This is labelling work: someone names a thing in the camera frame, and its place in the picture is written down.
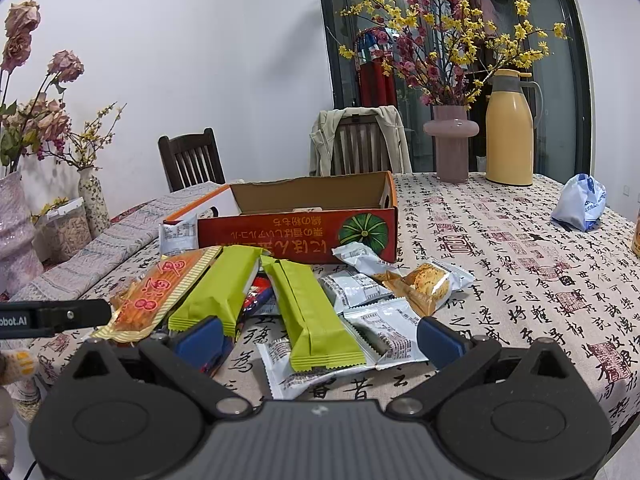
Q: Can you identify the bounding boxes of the white grey snack packet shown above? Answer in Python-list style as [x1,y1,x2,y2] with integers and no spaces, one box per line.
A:
[342,298,428,370]

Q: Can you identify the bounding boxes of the green snack bar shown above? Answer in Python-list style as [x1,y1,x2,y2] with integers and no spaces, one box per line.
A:
[260,256,367,373]
[168,245,264,338]

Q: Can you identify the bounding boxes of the orange gold snack packet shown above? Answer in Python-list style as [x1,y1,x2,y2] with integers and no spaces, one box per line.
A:
[94,246,221,344]

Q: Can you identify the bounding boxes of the large pale pink vase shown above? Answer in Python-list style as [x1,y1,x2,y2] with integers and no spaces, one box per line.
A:
[0,172,43,297]

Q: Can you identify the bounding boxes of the patterned folded cloth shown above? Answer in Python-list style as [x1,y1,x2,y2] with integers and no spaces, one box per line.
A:
[3,182,219,306]

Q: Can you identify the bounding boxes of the clear seed container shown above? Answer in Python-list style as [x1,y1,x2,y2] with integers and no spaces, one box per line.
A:
[42,197,92,263]

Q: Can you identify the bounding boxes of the calligraphy tablecloth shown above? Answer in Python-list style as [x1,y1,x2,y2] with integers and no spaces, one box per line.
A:
[8,174,639,434]

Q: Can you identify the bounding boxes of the floral ceramic vase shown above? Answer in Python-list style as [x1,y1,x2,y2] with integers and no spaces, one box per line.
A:
[78,168,111,238]

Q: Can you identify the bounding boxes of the red orange cardboard box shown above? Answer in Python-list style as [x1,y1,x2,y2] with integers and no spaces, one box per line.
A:
[164,171,398,264]

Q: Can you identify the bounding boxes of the yellow twig branches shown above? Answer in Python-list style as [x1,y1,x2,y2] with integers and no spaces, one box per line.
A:
[42,102,127,171]

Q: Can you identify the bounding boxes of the dark wooden chair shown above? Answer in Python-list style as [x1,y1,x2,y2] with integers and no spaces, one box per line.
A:
[157,127,226,192]

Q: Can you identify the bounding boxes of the blue white plastic bag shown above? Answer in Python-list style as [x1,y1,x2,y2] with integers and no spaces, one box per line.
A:
[551,174,606,232]

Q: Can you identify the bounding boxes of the wooden chair with jacket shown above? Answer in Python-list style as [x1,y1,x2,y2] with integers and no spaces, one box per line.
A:
[331,115,390,176]

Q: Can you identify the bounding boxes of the pink glass vase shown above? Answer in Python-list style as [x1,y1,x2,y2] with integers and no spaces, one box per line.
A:
[423,105,480,183]

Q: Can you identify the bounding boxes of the yellow thermos jug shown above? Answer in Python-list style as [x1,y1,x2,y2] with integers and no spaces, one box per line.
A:
[486,68,544,186]

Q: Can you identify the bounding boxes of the beige jacket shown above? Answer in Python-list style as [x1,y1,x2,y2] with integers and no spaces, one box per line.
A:
[309,105,412,177]

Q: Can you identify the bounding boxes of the red blue hanging garment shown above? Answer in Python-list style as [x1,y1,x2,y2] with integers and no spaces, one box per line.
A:
[354,26,397,107]

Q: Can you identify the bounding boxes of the yellow and red flower branches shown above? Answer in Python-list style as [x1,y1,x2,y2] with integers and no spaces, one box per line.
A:
[338,0,567,107]

